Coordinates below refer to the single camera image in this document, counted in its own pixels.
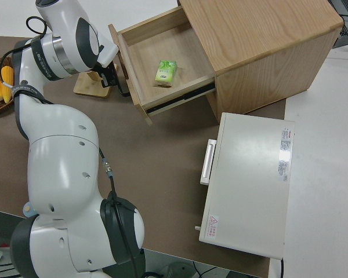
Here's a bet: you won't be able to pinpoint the yellow corn cob tapered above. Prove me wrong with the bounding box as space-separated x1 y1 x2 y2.
0 65 15 104

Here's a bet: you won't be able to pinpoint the black metal drawer handle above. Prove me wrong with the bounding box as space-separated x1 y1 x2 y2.
115 77 131 97

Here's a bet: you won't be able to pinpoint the green tissue pack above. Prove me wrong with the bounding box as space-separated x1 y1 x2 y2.
153 59 179 87

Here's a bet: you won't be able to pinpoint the white oven door handle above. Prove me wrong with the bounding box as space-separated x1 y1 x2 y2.
199 138 218 186

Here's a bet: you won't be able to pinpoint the black cables under table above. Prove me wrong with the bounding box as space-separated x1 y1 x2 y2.
144 259 221 278

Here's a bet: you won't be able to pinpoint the brown table mat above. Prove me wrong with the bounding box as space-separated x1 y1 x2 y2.
0 35 288 278

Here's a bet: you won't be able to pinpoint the wooden mug tree stand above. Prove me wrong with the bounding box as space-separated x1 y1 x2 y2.
73 64 113 99

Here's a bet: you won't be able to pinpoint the white toaster oven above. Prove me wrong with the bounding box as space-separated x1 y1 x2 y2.
194 112 296 260

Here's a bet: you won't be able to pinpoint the grey robot pedestal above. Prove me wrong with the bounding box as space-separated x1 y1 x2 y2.
161 261 194 278

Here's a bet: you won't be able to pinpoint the light wooden cabinet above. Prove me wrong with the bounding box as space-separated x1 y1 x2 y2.
176 0 345 124

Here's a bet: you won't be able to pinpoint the light wooden drawer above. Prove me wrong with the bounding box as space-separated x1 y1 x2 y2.
108 6 217 126

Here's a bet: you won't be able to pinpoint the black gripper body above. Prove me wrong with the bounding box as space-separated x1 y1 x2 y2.
89 64 118 77

